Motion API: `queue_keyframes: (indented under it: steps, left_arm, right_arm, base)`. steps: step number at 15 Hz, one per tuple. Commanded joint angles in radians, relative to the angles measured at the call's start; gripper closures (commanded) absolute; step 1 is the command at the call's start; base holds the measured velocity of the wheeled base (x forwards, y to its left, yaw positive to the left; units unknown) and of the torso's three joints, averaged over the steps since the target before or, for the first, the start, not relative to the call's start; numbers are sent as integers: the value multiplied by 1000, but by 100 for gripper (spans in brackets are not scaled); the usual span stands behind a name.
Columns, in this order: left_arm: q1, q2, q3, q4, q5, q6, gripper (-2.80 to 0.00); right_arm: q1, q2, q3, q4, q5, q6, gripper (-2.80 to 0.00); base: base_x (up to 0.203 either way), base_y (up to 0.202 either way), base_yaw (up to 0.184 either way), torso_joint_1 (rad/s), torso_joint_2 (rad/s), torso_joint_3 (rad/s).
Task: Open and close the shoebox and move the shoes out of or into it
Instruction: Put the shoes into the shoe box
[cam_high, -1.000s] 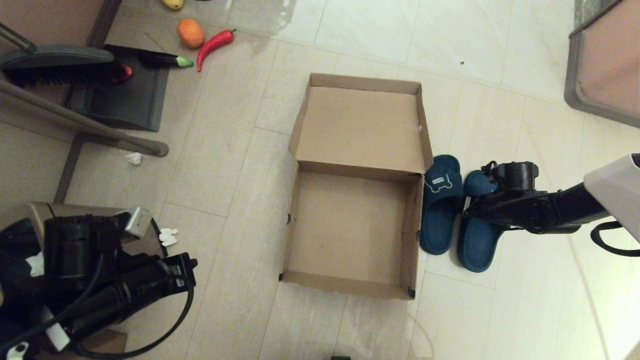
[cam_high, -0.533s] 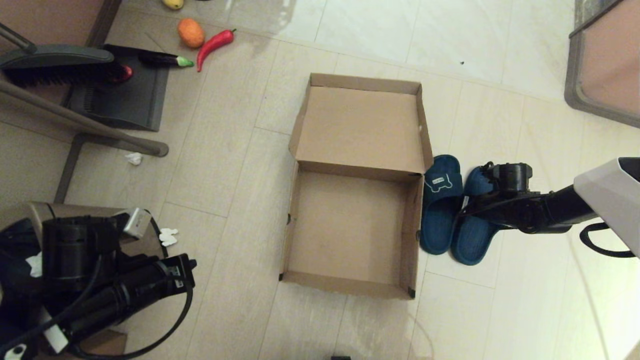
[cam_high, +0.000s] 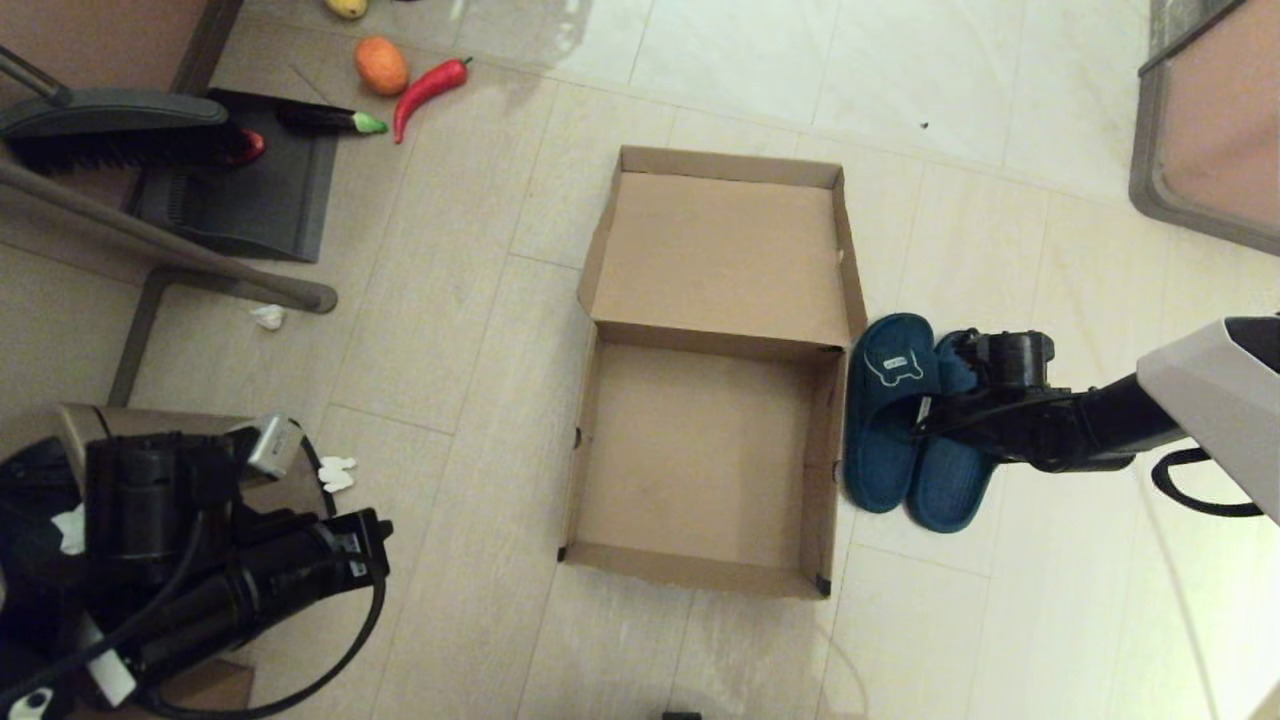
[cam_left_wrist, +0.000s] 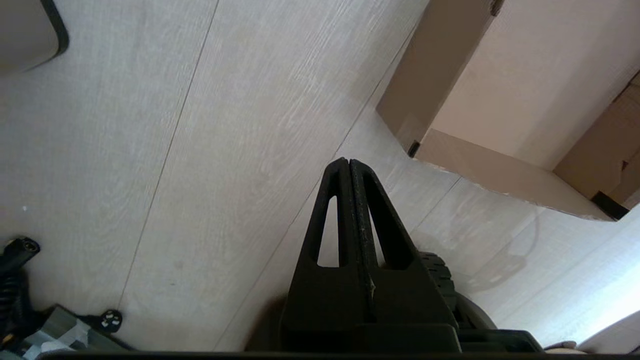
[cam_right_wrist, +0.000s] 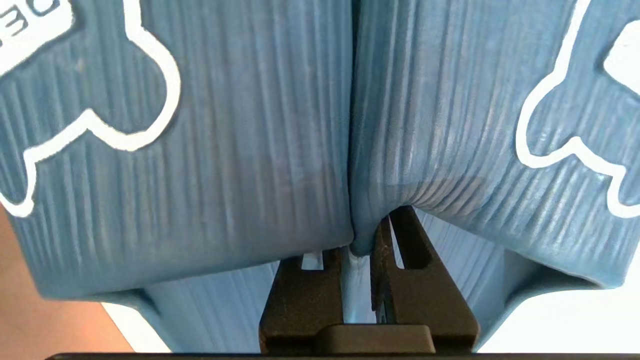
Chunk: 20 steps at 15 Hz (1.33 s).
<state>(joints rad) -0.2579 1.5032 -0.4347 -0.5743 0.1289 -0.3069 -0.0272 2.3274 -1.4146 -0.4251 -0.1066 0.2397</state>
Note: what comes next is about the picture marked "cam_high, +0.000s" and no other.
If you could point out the red toy chili pepper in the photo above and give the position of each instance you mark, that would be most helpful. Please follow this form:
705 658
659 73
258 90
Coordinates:
428 90

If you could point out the black dustpan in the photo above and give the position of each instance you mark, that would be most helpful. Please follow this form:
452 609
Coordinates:
258 205

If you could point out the brown furniture panel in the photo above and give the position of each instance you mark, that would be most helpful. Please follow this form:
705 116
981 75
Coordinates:
100 38

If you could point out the brown table with grey rim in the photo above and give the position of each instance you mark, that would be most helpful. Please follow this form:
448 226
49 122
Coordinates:
1220 115

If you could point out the closed brown cardboard carton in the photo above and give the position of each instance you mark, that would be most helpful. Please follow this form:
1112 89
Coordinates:
220 690

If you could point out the brown metal furniture frame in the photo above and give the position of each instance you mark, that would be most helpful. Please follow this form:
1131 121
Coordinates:
150 242

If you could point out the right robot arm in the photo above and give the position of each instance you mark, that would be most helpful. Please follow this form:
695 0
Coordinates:
1200 390

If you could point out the dark toy eggplant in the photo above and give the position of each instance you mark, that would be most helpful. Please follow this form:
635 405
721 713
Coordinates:
318 119

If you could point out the blue slipper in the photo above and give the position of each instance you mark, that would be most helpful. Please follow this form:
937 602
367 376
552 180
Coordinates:
880 460
950 495

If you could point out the black broom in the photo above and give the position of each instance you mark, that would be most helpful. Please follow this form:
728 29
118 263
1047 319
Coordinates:
118 110

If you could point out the black bin liner bag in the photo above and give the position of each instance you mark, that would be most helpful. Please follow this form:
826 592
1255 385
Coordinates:
25 480

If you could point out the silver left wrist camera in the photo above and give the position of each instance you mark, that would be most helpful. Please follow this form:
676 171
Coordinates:
270 448

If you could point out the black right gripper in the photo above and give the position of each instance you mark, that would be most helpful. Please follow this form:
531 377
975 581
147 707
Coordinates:
1010 360

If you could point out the crumpled white tissue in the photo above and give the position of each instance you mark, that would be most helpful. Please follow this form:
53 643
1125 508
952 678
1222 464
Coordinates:
268 318
70 530
338 475

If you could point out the brown plastic trash bin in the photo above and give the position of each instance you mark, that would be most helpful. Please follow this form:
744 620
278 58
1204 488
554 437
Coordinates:
60 425

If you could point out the brown cardboard shoe box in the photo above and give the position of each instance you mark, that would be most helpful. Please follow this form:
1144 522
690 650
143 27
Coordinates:
700 450

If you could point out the small red toy fruit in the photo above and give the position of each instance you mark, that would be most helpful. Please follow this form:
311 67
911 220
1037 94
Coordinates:
251 148

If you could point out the yellow toy mango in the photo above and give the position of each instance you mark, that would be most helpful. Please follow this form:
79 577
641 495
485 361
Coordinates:
345 7

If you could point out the orange toy fruit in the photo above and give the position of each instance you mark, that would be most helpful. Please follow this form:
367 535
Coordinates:
381 67

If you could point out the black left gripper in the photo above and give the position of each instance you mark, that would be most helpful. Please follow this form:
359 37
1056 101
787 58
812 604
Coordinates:
155 495

